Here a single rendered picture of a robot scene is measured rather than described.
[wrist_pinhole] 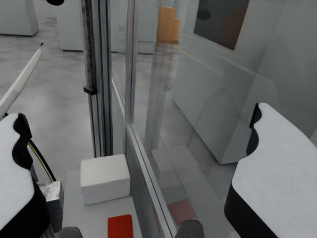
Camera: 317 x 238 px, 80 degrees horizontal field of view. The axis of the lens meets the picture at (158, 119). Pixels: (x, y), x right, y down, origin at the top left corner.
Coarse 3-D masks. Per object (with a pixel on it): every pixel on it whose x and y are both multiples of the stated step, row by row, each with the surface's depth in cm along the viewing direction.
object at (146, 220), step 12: (120, 120) 109; (120, 132) 114; (120, 144) 118; (132, 156) 84; (132, 168) 87; (132, 180) 90; (132, 192) 93; (144, 192) 68; (144, 204) 70; (144, 216) 72; (144, 228) 73; (156, 228) 58
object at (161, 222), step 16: (128, 0) 64; (128, 16) 66; (128, 32) 68; (128, 48) 71; (128, 64) 75; (112, 80) 130; (128, 80) 78; (128, 96) 82; (128, 112) 87; (128, 128) 86; (144, 176) 64; (160, 208) 55; (160, 224) 51
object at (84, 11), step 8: (88, 8) 59; (88, 16) 60; (88, 24) 61; (88, 32) 63; (88, 40) 64; (88, 48) 65; (88, 56) 67; (88, 64) 69; (88, 72) 70; (88, 80) 72; (88, 88) 73; (96, 88) 74
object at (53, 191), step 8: (40, 184) 75; (48, 184) 76; (56, 184) 76; (48, 192) 73; (56, 192) 73; (48, 200) 70; (56, 200) 71; (48, 208) 72; (56, 208) 73; (56, 216) 76; (56, 224) 78; (56, 232) 81
